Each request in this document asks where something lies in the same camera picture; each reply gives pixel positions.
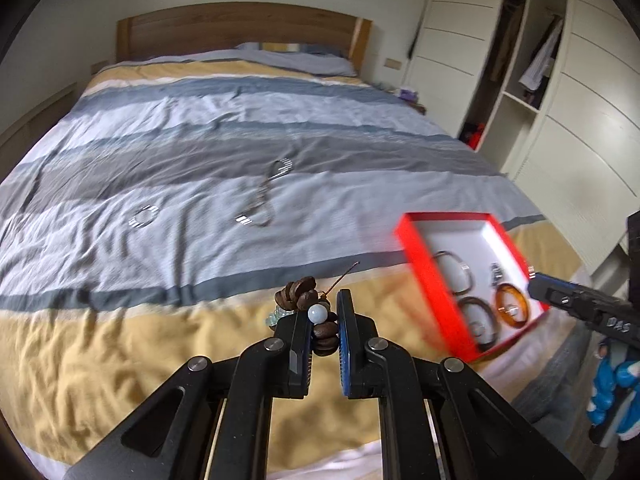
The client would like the brown bead bracelet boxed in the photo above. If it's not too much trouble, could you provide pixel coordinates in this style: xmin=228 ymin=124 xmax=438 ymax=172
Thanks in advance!
xmin=267 ymin=262 xmax=362 ymax=358

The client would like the dark brown bangle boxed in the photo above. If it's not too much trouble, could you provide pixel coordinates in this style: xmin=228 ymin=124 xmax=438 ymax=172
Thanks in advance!
xmin=457 ymin=296 xmax=502 ymax=353

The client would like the brown hanging garment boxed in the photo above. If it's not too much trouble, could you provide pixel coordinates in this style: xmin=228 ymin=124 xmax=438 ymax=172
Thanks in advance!
xmin=492 ymin=4 xmax=524 ymax=92

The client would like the grey blue cloth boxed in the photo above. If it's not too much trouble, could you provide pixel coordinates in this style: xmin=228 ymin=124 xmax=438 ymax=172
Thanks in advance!
xmin=510 ymin=317 xmax=608 ymax=433

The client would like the white wardrobe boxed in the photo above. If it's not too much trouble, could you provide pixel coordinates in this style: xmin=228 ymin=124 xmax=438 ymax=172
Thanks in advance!
xmin=406 ymin=0 xmax=640 ymax=281

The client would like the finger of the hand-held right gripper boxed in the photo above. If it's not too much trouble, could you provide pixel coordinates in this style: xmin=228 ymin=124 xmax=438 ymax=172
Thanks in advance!
xmin=527 ymin=272 xmax=640 ymax=351

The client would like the striped bed with duvet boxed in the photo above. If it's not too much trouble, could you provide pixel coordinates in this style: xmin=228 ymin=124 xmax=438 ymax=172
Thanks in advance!
xmin=0 ymin=57 xmax=593 ymax=480

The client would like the blue white patterned clothing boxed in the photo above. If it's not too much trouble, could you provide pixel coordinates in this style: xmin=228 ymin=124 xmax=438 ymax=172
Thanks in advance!
xmin=589 ymin=337 xmax=640 ymax=453

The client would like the small silver bracelet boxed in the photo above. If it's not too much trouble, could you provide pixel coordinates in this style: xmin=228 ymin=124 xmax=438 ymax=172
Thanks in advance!
xmin=128 ymin=204 xmax=159 ymax=229

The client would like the thin silver bangle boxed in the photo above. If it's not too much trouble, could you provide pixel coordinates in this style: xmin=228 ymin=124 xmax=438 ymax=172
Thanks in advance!
xmin=432 ymin=251 xmax=474 ymax=295

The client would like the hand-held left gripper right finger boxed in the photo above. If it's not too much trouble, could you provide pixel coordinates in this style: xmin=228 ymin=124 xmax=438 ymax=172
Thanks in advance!
xmin=336 ymin=288 xmax=586 ymax=480

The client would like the red cardboard box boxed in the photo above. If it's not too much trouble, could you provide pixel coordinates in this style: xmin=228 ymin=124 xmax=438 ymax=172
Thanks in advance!
xmin=393 ymin=211 xmax=551 ymax=365

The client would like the amber bangle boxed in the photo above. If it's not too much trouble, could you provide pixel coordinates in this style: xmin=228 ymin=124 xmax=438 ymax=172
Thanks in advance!
xmin=494 ymin=283 xmax=530 ymax=330

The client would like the silver chain necklace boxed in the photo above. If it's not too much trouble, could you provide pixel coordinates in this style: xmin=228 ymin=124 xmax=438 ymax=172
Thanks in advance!
xmin=235 ymin=157 xmax=294 ymax=229

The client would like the wooden headboard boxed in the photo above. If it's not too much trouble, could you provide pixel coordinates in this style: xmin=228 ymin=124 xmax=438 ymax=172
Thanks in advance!
xmin=116 ymin=4 xmax=373 ymax=78

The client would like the red item in wardrobe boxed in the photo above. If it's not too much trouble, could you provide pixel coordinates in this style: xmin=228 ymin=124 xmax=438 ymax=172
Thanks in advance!
xmin=460 ymin=122 xmax=486 ymax=149

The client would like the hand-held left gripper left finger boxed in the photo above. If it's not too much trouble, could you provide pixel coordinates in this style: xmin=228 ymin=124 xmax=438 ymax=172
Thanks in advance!
xmin=62 ymin=302 xmax=314 ymax=480

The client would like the striped hanging shirt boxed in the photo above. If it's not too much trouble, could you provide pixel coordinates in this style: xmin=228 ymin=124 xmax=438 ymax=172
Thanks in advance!
xmin=518 ymin=19 xmax=564 ymax=94

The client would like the grey blue pillow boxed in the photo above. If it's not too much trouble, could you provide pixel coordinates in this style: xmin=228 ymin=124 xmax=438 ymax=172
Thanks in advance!
xmin=235 ymin=42 xmax=359 ymax=77

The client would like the striped pillow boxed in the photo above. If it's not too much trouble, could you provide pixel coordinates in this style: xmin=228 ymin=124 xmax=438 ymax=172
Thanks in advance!
xmin=260 ymin=42 xmax=327 ymax=55

